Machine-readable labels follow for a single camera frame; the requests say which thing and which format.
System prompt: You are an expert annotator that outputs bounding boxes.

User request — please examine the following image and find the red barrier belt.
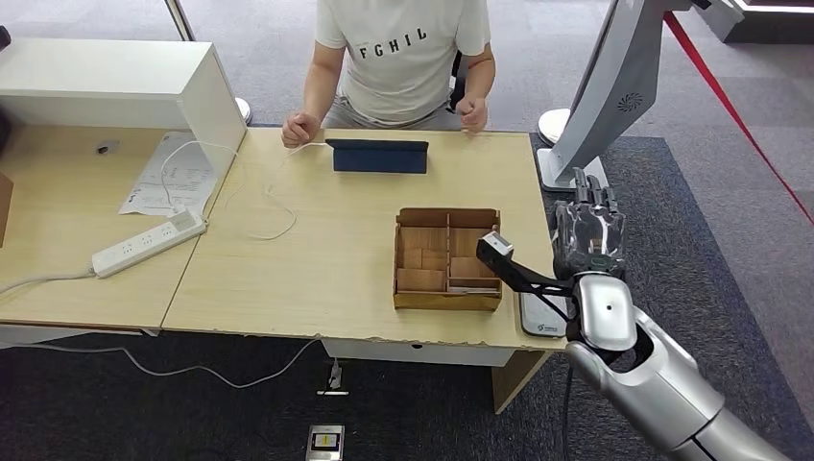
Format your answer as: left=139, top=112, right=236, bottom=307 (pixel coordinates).
left=660, top=11, right=814, bottom=229

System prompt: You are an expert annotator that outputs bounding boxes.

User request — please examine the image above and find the stanchion with white base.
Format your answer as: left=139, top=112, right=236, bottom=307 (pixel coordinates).
left=163, top=0, right=253, bottom=126

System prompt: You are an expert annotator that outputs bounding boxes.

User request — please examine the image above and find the open floor outlet box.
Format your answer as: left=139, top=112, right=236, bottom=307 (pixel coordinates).
left=316, top=357, right=350, bottom=398

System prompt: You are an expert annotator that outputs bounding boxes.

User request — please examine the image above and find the white power strip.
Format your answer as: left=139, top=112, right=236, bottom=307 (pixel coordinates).
left=91, top=209, right=208, bottom=279

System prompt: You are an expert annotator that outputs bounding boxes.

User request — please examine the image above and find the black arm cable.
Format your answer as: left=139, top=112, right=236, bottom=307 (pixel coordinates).
left=561, top=365, right=574, bottom=461

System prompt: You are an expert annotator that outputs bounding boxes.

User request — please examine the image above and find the wooden compartment box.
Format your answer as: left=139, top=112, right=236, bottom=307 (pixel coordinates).
left=393, top=206, right=504, bottom=313

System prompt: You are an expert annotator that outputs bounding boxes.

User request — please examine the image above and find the printed paper sheet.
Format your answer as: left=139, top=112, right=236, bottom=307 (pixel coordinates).
left=118, top=132, right=219, bottom=218

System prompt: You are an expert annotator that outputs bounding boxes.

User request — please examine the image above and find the dark lit platform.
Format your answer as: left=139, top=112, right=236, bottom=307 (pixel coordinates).
left=725, top=0, right=814, bottom=44

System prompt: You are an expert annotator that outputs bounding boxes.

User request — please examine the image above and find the white cabinet box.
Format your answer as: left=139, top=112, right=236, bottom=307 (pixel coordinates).
left=0, top=37, right=248, bottom=181

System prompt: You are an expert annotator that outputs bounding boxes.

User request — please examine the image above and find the silver floor socket plate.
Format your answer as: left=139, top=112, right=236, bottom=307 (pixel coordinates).
left=304, top=424, right=346, bottom=461

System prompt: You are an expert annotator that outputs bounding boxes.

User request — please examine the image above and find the dark blue tablet case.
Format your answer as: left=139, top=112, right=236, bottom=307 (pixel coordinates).
left=325, top=138, right=430, bottom=175

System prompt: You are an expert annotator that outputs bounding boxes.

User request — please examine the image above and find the wooden desk leg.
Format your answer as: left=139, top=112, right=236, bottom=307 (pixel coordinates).
left=491, top=350, right=553, bottom=416

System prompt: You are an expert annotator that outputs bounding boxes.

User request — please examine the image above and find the person's right hand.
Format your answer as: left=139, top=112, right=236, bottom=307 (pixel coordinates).
left=281, top=112, right=323, bottom=149

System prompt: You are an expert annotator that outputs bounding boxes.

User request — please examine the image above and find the white desk drawer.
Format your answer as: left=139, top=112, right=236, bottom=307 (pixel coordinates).
left=321, top=337, right=517, bottom=369

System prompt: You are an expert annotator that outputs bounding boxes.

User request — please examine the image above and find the grey card reader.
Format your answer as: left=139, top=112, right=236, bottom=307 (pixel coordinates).
left=517, top=291, right=569, bottom=338

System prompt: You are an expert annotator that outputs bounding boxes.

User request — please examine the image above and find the person's left hand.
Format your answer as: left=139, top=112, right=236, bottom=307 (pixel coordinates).
left=456, top=95, right=490, bottom=134

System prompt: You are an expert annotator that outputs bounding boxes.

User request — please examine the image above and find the person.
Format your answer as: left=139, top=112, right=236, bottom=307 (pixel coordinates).
left=281, top=0, right=497, bottom=149

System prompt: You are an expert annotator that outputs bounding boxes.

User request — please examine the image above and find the black chair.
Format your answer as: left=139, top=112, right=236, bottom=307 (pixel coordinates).
left=447, top=50, right=468, bottom=112

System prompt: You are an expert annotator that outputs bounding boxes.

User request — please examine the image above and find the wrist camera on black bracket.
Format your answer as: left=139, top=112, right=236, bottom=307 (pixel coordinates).
left=476, top=230, right=577, bottom=301

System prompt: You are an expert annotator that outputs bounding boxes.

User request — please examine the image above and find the white floor cable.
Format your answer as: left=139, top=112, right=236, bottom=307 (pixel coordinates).
left=0, top=337, right=320, bottom=389

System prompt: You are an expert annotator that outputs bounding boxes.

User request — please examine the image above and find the brown cardboard box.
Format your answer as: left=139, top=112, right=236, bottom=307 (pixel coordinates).
left=0, top=171, right=14, bottom=250

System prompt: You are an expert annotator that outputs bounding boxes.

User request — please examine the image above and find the thin white charging cable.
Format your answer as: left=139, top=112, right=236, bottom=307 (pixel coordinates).
left=158, top=139, right=332, bottom=242

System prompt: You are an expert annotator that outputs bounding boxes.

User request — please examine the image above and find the silver kiosk monitor stand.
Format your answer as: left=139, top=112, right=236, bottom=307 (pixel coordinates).
left=537, top=0, right=745, bottom=193

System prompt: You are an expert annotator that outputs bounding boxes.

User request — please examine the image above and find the white round stanchion base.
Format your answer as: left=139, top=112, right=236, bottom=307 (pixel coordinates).
left=538, top=108, right=572, bottom=148

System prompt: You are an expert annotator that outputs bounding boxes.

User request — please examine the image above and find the white power strip cord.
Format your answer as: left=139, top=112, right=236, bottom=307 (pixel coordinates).
left=0, top=269, right=97, bottom=298

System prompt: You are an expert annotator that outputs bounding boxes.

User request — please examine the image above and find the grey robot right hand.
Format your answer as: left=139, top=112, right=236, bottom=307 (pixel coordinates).
left=549, top=167, right=629, bottom=281

